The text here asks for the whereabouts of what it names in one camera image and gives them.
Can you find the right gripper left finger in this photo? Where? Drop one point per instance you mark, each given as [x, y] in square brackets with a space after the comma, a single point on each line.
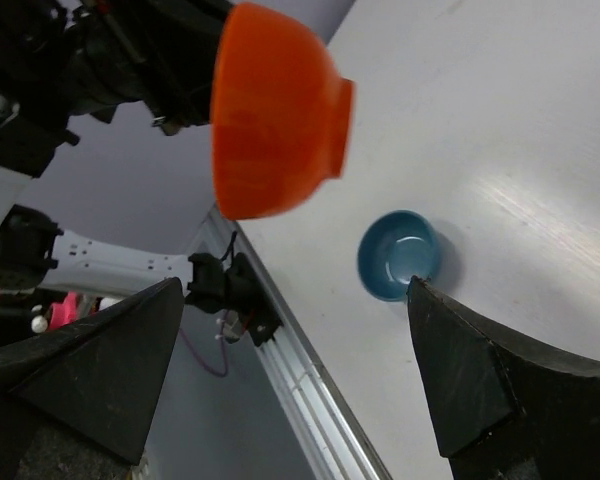
[78, 402]

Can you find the orange bowl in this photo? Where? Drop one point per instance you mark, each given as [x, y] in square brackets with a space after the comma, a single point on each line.
[281, 114]

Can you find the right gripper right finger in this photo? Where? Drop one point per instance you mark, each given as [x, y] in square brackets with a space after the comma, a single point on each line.
[503, 405]

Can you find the aluminium mounting rail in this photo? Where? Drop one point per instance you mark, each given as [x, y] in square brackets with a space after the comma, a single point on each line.
[330, 436]

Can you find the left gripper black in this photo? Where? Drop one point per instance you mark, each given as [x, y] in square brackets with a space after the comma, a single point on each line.
[161, 53]

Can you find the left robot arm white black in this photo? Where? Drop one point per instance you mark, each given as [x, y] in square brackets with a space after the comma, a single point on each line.
[57, 63]

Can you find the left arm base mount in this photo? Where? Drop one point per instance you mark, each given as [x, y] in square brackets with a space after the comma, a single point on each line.
[237, 288]

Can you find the blue bowl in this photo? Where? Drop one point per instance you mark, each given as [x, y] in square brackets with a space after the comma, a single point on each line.
[396, 247]

